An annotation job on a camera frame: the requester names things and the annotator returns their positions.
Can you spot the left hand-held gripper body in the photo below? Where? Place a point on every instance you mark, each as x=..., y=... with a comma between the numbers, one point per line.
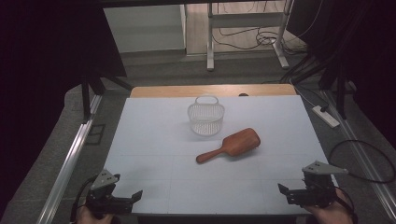
x=101, y=192

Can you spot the aluminium floor rail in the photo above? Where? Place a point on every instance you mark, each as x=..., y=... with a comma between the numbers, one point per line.
x=67, y=168
x=361, y=149

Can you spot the white metal desk frame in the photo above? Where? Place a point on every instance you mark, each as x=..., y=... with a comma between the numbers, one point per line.
x=246, y=34

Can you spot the person's right hand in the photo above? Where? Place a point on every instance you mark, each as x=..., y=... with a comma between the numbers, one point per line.
x=331, y=213

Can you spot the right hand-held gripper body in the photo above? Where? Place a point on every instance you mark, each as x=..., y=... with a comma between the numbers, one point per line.
x=320, y=183

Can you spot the black tripod stand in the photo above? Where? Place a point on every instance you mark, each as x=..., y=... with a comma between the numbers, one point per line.
x=337, y=81
x=93, y=84

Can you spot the brown wooden hairbrush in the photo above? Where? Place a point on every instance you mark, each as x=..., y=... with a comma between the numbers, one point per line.
x=232, y=145

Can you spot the person's left hand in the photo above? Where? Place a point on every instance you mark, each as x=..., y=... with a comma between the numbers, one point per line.
x=91, y=217

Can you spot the white power strip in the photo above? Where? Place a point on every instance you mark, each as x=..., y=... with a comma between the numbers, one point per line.
x=325, y=116

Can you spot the black curtain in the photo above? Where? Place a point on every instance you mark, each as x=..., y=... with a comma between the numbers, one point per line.
x=358, y=56
x=46, y=77

